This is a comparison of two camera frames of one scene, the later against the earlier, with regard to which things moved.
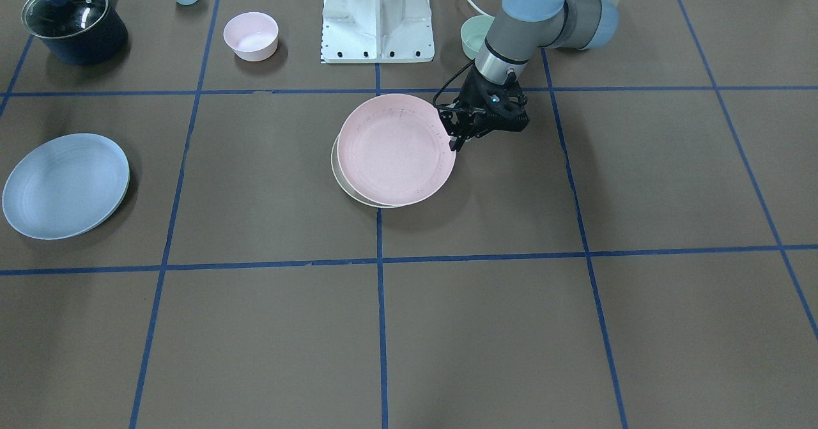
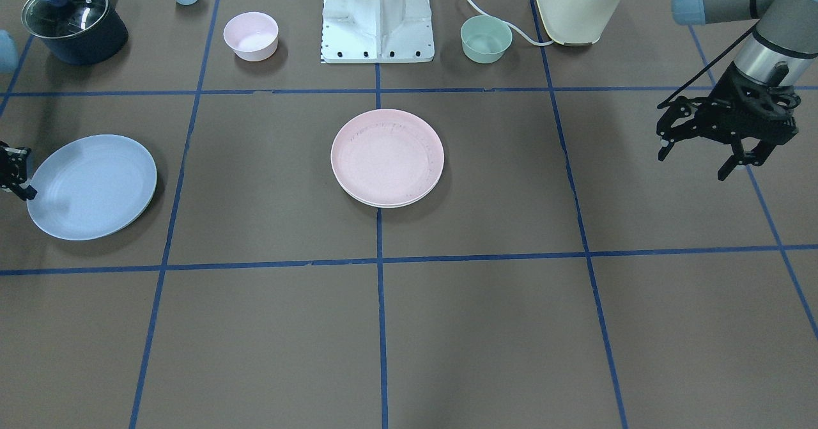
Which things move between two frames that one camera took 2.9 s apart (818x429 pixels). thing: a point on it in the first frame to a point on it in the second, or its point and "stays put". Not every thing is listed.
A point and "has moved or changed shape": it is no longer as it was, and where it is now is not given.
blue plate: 65,186 has moved or changed shape
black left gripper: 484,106 to 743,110
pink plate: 394,149 has moved or changed shape
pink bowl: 252,36 stays put
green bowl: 473,32 stays put
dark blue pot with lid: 74,23 stays put
